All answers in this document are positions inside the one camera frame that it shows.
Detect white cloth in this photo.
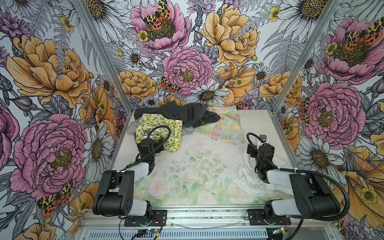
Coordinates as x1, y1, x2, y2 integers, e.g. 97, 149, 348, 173
232, 146, 293, 198

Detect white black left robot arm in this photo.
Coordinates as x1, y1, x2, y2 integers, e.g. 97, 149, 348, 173
92, 133, 171, 219

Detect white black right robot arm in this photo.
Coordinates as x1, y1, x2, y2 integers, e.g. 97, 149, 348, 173
247, 143, 345, 225

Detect lemon print cloth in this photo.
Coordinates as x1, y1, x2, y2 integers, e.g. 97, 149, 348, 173
135, 114, 183, 153

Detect pastel floral cloth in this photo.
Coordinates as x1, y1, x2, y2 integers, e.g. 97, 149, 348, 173
196, 106, 245, 145

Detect black cloth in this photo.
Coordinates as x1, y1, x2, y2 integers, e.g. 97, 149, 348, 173
134, 102, 221, 128

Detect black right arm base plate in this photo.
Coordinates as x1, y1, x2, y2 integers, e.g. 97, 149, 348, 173
244, 209, 291, 226

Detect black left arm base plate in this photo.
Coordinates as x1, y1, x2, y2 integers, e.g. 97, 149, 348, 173
124, 210, 168, 227

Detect aluminium front frame rail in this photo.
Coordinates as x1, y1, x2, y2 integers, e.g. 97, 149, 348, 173
76, 205, 331, 240

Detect aluminium corner post left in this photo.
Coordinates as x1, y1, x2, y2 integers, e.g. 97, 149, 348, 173
70, 0, 134, 116

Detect aluminium corner post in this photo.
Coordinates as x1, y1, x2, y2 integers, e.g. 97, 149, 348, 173
271, 0, 343, 115
70, 0, 134, 116

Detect aluminium corner post right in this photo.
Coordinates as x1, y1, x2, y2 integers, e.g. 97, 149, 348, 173
271, 0, 343, 115

